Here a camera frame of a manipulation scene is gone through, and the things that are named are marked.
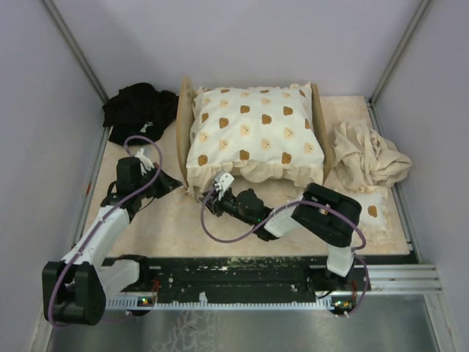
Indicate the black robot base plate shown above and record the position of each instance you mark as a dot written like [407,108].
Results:
[243,280]

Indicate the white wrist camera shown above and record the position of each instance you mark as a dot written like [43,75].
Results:
[145,163]
[222,182]

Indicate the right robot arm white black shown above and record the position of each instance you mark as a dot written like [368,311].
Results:
[331,216]

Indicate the cream crumpled blanket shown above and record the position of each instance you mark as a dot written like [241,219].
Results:
[363,158]

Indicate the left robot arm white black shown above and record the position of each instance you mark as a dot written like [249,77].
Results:
[77,288]

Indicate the black cloth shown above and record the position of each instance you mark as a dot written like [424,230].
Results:
[139,110]

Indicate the wooden pet bed frame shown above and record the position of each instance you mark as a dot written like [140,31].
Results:
[183,128]

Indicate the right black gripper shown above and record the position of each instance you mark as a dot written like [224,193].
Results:
[214,204]

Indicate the bear print white cushion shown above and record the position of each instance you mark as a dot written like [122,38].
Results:
[256,135]

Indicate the small bear print cloth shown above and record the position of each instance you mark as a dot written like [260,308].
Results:
[374,218]

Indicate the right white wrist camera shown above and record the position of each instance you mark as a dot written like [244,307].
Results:
[222,182]

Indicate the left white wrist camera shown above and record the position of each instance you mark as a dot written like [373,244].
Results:
[145,163]

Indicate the aluminium corner rail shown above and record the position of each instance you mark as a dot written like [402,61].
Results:
[75,48]
[410,32]

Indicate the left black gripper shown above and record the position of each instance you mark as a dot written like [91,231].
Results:
[167,183]

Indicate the left aluminium corner rail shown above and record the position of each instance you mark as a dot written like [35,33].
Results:
[75,48]

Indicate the right aluminium corner rail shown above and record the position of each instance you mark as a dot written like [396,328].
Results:
[410,32]

